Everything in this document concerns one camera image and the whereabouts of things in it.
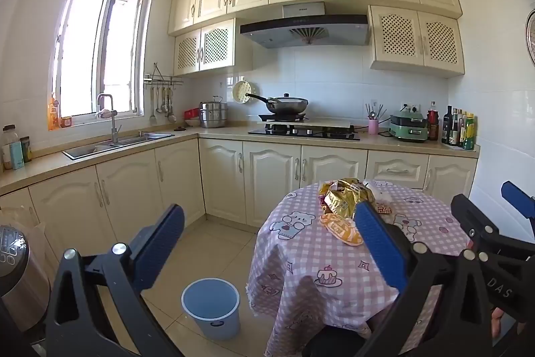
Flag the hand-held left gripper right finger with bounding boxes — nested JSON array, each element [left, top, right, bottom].
[[353, 201, 497, 357]]

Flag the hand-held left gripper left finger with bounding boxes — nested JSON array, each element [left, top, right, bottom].
[[44, 204, 185, 357]]

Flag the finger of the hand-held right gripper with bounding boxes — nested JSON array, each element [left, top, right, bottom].
[[501, 180, 535, 224], [450, 194, 502, 257]]

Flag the orange snack wrapper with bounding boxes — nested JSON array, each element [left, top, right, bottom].
[[320, 212, 365, 247]]

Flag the white wrapper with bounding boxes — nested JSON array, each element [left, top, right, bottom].
[[363, 180, 394, 211]]

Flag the gold snack wrapper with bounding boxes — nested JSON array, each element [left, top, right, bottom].
[[318, 178, 377, 217]]

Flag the light blue plastic bin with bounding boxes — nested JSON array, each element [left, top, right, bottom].
[[181, 278, 241, 342]]

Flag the person's right hand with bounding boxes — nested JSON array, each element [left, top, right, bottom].
[[491, 305, 526, 339]]

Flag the green and yellow bottle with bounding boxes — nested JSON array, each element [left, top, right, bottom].
[[462, 113, 476, 151]]

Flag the dark glass bottle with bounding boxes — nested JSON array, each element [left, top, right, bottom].
[[442, 105, 454, 144], [450, 109, 462, 146]]

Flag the red capped sauce bottle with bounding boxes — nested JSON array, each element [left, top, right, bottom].
[[427, 102, 439, 141]]

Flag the steel double sink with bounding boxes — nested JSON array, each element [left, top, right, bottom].
[[63, 132, 175, 160]]

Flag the green electric cooker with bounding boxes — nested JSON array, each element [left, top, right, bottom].
[[389, 108, 429, 142]]

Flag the cream lower kitchen cabinets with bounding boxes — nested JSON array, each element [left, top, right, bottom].
[[0, 137, 479, 270]]

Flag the metal faucet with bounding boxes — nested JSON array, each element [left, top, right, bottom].
[[96, 93, 123, 144]]

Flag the steel steamer pot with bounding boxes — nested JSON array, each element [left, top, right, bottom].
[[199, 97, 229, 128]]

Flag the black gas stove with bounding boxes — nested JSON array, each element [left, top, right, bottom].
[[248, 114, 361, 141]]

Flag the silver kitchen appliance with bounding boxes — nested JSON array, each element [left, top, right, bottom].
[[0, 225, 51, 333]]

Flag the black wok with lid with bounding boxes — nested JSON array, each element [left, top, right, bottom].
[[245, 91, 309, 116]]

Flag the orange bottle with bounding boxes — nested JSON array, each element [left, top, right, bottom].
[[47, 93, 60, 130]]

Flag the teal carton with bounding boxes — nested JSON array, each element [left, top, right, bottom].
[[9, 142, 25, 170]]

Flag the round yellow strainer plate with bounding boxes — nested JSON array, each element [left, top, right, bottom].
[[232, 80, 251, 105]]

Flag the jar with dark lid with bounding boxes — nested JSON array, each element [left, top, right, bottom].
[[2, 125, 19, 169]]

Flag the cream lattice door cabinet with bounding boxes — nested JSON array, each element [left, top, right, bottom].
[[368, 5, 465, 78], [173, 18, 253, 77]]

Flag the sliding window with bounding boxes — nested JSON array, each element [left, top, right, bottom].
[[52, 0, 149, 119]]

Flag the grey range hood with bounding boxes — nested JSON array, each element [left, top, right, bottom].
[[239, 1, 370, 49]]

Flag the round metal wall tray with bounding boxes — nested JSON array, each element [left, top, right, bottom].
[[525, 9, 535, 61]]

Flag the metal utensil wall rack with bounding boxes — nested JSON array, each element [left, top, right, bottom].
[[143, 63, 185, 86]]

